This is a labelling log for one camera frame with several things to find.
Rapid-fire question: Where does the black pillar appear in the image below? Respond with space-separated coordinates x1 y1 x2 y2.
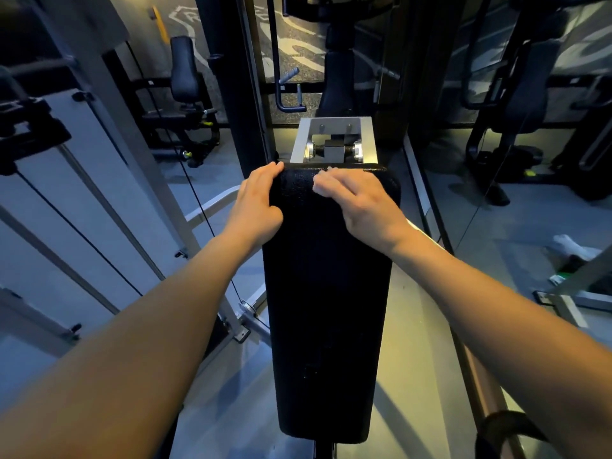
193 0 278 177

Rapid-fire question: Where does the person's right forearm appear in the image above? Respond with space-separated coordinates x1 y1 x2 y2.
390 224 612 459

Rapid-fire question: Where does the grey gym machine frame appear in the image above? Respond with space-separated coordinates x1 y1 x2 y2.
0 0 612 378

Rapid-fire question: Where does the black padded backrest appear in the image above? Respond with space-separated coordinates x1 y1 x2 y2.
261 163 402 445

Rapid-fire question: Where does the white cloth bundle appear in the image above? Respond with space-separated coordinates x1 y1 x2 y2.
552 233 602 261

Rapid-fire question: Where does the brown partition base rail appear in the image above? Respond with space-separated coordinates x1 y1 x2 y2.
451 329 527 459

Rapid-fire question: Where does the chrome guide rod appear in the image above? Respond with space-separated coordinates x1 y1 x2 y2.
0 205 120 315
56 145 166 282

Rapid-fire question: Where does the black seated gym machine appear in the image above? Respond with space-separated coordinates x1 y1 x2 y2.
103 35 222 169

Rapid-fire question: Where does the person's left forearm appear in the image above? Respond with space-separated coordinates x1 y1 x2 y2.
0 231 261 459

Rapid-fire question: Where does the person's left hand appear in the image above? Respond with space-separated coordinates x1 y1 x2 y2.
223 161 286 256

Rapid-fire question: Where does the black weight stack carriage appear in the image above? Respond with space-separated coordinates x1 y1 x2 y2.
0 98 73 177

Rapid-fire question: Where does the person's right hand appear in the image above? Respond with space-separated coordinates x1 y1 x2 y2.
312 166 417 256

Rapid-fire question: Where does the black steel cable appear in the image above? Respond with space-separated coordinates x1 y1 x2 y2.
126 42 271 330
17 172 143 298

